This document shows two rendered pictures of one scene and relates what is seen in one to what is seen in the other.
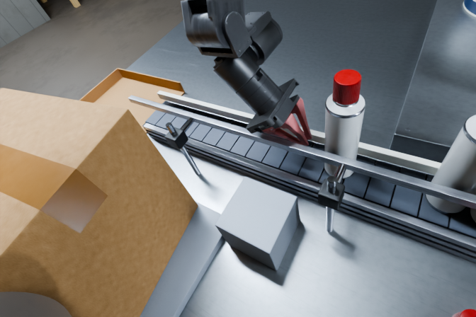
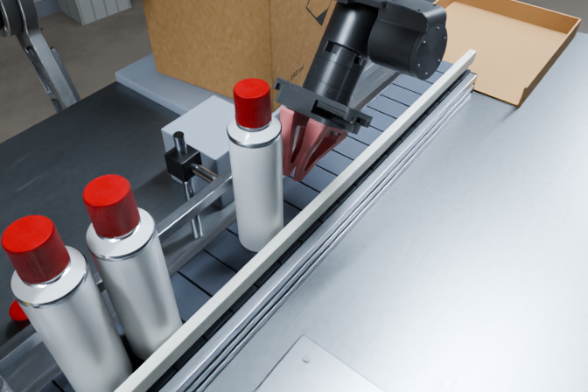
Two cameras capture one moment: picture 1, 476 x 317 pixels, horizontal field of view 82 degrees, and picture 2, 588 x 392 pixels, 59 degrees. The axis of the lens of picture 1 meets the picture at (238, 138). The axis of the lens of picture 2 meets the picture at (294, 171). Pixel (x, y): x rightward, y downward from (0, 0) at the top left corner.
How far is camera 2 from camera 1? 59 cm
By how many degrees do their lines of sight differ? 55
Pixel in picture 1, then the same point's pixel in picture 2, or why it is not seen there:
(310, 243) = not seen: hidden behind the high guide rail
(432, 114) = not seen: outside the picture
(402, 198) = (181, 290)
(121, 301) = (171, 44)
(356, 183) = (227, 248)
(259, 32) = (392, 23)
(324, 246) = not seen: hidden behind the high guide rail
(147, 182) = (241, 9)
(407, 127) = (312, 360)
